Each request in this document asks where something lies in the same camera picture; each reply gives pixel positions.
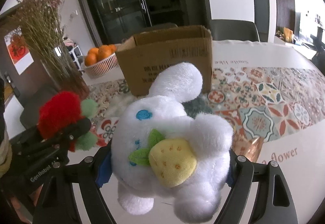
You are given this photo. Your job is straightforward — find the red plush strawberry toy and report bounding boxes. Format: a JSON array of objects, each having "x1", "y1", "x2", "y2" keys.
[{"x1": 37, "y1": 91, "x2": 98, "y2": 152}]

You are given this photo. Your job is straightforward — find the white plush dog toy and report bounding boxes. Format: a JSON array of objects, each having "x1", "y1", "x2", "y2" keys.
[{"x1": 111, "y1": 62, "x2": 233, "y2": 223}]

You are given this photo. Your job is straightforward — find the teal fuzzy glove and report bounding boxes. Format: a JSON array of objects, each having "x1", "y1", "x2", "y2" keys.
[{"x1": 182, "y1": 96, "x2": 213, "y2": 118}]

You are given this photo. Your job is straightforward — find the glass vase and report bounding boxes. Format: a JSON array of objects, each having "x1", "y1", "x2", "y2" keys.
[{"x1": 40, "y1": 45, "x2": 89, "y2": 100}]

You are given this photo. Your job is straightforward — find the crinkled biscuit packet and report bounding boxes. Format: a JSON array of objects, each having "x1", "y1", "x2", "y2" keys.
[{"x1": 232, "y1": 135, "x2": 264, "y2": 162}]

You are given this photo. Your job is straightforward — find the white basket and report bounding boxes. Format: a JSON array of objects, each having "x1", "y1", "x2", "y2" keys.
[{"x1": 81, "y1": 53, "x2": 119, "y2": 79}]

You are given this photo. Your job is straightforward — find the orange fruit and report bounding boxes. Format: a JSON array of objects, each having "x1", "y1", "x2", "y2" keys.
[
  {"x1": 88, "y1": 48, "x2": 99, "y2": 55},
  {"x1": 84, "y1": 52, "x2": 98, "y2": 67},
  {"x1": 97, "y1": 45, "x2": 112, "y2": 62}
]

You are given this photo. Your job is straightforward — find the brown cardboard box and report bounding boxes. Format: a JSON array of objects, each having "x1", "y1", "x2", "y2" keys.
[{"x1": 116, "y1": 25, "x2": 213, "y2": 96}]

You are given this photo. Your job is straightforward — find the patterned tablecloth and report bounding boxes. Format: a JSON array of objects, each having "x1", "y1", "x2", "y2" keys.
[{"x1": 83, "y1": 41, "x2": 324, "y2": 223}]

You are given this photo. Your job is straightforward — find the dried flower bouquet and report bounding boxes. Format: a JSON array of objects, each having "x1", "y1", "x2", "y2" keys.
[{"x1": 8, "y1": 0, "x2": 77, "y2": 80}]

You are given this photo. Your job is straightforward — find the dark grey chair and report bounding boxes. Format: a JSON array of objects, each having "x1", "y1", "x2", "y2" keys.
[{"x1": 209, "y1": 19, "x2": 260, "y2": 42}]

